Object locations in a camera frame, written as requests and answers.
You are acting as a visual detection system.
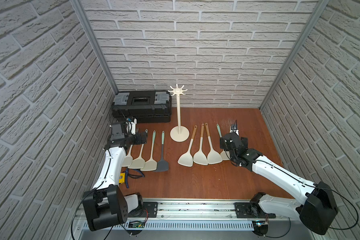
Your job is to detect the cream scoop mint handle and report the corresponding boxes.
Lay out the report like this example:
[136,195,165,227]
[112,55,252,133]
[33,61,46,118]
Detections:
[122,145,133,168]

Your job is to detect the cream slotted spatula mint handle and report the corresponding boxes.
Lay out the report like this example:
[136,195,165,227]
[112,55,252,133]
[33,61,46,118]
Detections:
[128,129,148,169]

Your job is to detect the cream spatula wooden handle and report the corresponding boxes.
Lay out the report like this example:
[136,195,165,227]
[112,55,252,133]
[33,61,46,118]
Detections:
[178,125,198,167]
[193,124,208,166]
[205,123,223,165]

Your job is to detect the grey spatula mint handle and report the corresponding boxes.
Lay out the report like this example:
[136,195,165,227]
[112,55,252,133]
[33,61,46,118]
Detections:
[154,131,169,172]

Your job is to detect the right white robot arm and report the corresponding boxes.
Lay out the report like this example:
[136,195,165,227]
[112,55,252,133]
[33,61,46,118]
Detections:
[220,124,338,235]

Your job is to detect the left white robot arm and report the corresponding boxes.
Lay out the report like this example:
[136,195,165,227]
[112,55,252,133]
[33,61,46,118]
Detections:
[82,119,147,231]

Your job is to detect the cream utensil rack stand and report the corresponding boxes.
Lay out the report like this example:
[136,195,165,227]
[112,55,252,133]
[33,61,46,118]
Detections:
[169,84,190,142]

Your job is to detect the black plastic toolbox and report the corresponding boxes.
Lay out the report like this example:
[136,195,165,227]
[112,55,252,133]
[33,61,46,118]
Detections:
[111,90,172,124]

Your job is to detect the yellow tape measure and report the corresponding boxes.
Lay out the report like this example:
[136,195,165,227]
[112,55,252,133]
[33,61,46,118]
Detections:
[119,172,126,184]

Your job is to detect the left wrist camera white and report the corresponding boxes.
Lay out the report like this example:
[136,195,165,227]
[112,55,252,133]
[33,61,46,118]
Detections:
[126,117,137,135]

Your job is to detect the blue handled pliers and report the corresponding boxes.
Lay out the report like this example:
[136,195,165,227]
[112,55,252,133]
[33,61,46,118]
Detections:
[124,168,145,189]

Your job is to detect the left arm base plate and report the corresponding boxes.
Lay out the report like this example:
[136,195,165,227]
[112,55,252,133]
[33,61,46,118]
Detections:
[137,202,158,218]

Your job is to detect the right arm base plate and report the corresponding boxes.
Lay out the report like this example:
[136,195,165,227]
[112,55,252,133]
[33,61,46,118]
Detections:
[234,202,276,219]

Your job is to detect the aluminium mounting rail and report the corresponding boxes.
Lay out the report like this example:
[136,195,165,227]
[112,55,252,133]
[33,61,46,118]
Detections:
[74,197,319,223]

